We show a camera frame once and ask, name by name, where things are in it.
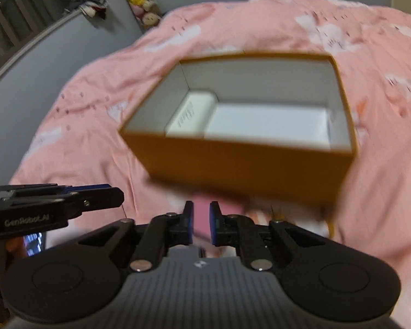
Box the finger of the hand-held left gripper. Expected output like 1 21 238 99
7 183 112 194
12 187 125 220

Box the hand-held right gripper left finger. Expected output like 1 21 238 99
77 200 195 273

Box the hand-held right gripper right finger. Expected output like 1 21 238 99
209 201 326 271

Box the small pink box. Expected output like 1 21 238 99
193 196 245 241

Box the orange cardboard box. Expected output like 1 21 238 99
119 51 358 209

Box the pink printed blanket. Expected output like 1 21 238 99
8 0 411 328

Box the small white box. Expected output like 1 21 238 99
165 90 220 138

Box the grey window ledge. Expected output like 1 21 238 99
0 7 84 97

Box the bundle of grey clothes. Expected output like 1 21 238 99
67 0 116 20

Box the dark window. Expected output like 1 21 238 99
0 0 86 84

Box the pile of plush toys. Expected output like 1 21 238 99
114 0 164 31

